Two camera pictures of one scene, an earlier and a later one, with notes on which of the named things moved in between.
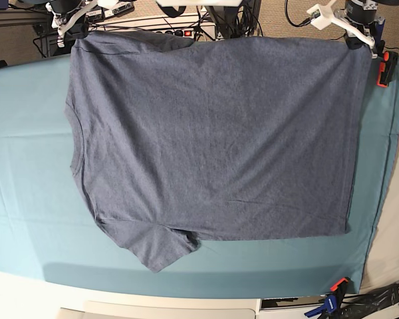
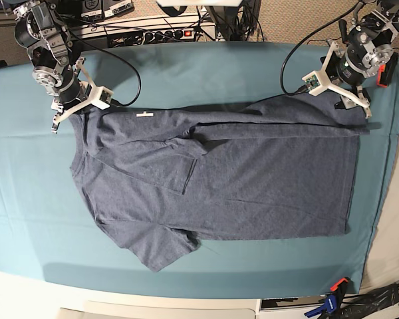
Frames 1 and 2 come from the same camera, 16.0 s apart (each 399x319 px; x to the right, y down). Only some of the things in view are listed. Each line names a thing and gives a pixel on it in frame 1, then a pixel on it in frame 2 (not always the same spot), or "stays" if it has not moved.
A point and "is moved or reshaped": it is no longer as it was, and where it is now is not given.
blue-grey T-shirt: x=180 y=141 is moved or reshaped
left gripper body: x=72 y=22 → x=74 y=96
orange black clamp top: x=390 y=60 stays
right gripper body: x=367 y=34 → x=362 y=99
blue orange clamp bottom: x=332 y=307 stays
